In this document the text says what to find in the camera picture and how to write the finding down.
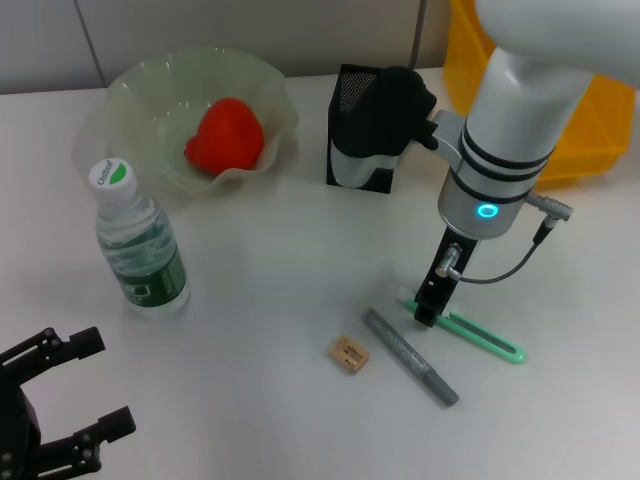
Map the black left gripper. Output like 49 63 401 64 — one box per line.
0 326 138 480

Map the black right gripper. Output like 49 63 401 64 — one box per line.
413 226 480 330

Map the mint green utility knife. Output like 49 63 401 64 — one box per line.
397 297 529 365

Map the clear green-label water bottle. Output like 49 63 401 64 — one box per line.
88 157 191 321

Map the red-orange fruit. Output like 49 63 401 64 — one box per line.
183 97 265 176

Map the grey marker pen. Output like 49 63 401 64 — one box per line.
362 306 460 409

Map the beige eraser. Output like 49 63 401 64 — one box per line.
327 335 372 376

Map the black mesh pen holder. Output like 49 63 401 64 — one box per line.
326 63 401 194

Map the pale green glass fruit bowl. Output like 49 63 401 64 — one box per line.
102 45 300 195

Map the yellow plastic bin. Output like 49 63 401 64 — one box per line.
443 0 639 190

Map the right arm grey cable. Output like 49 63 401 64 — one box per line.
435 192 577 284

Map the right wrist camera housing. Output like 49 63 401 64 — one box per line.
331 65 439 190

